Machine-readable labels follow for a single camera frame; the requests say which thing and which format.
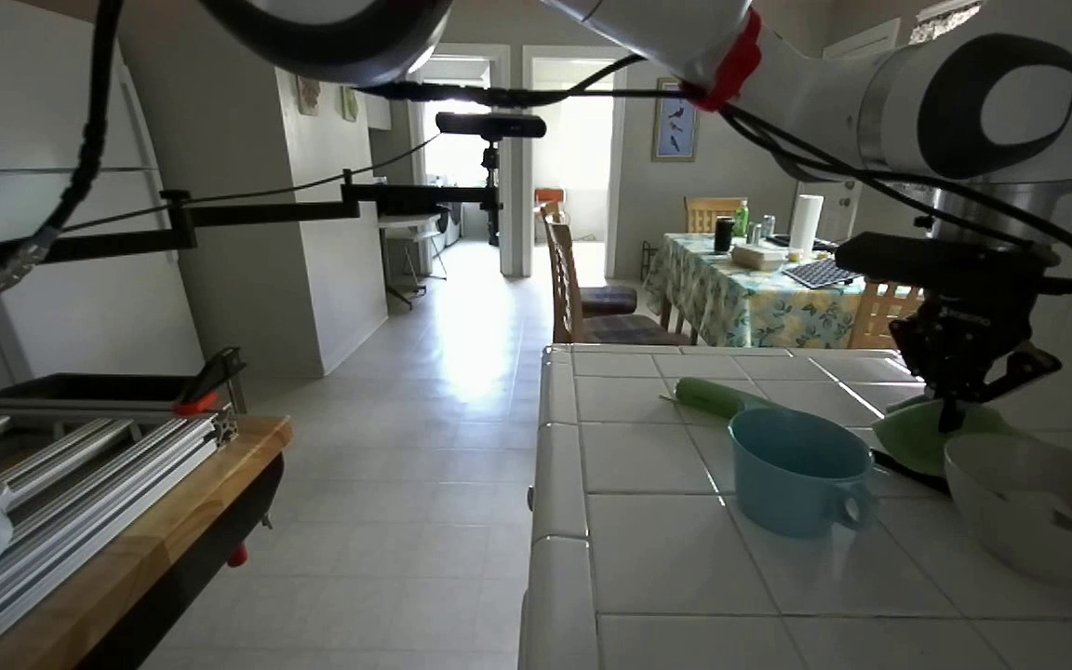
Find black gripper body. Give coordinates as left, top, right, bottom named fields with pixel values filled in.
left=892, top=294, right=1035, bottom=376

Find dining table with floral cloth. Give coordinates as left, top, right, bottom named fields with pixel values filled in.
left=640, top=229, right=885, bottom=350

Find light wooden slatted chair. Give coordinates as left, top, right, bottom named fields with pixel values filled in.
left=849, top=280, right=929, bottom=350

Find white bowl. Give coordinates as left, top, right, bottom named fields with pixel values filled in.
left=942, top=426, right=1072, bottom=594

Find gray flat tray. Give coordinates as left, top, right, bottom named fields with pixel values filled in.
left=779, top=256, right=860, bottom=296

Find light blue cup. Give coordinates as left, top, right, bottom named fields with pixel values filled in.
left=721, top=407, right=882, bottom=542

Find white paper towel roll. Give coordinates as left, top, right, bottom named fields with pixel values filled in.
left=791, top=189, right=828, bottom=256

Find white food container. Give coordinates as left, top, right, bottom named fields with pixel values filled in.
left=725, top=238, right=798, bottom=276

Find light wooden chair back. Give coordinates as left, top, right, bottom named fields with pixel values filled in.
left=681, top=192, right=751, bottom=238

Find dark wooden chair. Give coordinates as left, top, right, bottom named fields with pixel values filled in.
left=531, top=201, right=591, bottom=347

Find low white cabinet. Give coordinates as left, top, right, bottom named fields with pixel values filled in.
left=381, top=216, right=447, bottom=286

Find black boom bar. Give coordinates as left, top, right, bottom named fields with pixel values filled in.
left=0, top=172, right=508, bottom=280

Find black clamp with red grip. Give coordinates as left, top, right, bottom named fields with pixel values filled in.
left=170, top=343, right=248, bottom=423

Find wooden workbench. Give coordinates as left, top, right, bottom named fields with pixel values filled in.
left=0, top=412, right=298, bottom=670

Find white refrigerator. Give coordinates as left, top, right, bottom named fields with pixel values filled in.
left=0, top=0, right=207, bottom=383

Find aluminium extrusion rails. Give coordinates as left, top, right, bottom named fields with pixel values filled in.
left=0, top=403, right=241, bottom=666

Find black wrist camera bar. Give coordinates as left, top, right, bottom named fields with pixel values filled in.
left=834, top=229, right=1066, bottom=302

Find red cable strap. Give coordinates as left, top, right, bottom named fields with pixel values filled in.
left=704, top=7, right=768, bottom=110

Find framed wall picture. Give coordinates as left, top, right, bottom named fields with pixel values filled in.
left=652, top=77, right=704, bottom=162

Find black camera post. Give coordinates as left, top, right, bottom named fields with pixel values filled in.
left=477, top=137, right=508, bottom=250

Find black stereo camera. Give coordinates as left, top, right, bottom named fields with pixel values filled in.
left=431, top=108, right=551, bottom=141

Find thin black overhead cable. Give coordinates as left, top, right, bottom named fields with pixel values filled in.
left=362, top=52, right=647, bottom=108

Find thick black hanging cable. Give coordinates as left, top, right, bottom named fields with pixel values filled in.
left=0, top=0, right=125, bottom=328

